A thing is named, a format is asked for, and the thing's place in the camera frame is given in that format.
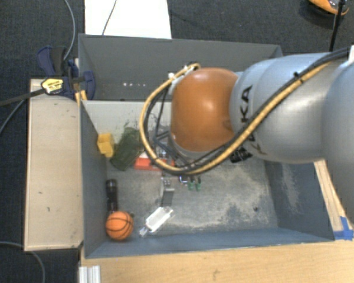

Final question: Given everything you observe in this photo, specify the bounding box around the yellow block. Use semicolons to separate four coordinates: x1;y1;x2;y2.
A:
96;132;116;159

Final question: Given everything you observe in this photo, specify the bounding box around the pale wood board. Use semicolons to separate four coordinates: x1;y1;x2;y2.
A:
23;78;85;252

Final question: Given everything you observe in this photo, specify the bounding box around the orange basketball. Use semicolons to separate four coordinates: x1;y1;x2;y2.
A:
105;210;135;242

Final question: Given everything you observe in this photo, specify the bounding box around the grey metal bin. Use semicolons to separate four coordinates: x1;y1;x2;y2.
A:
77;33;336;260

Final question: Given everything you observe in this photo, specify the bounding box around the red-orange flat block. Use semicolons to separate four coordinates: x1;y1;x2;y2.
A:
133;156;176;172

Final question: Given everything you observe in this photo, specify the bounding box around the black cylinder on white bracket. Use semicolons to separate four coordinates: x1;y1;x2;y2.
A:
229;147;254;163

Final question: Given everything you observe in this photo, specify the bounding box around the clear plastic bottle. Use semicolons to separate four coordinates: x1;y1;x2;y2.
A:
139;206;175;237

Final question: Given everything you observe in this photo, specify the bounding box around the black flashlight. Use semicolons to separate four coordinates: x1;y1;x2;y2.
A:
105;179;119;213

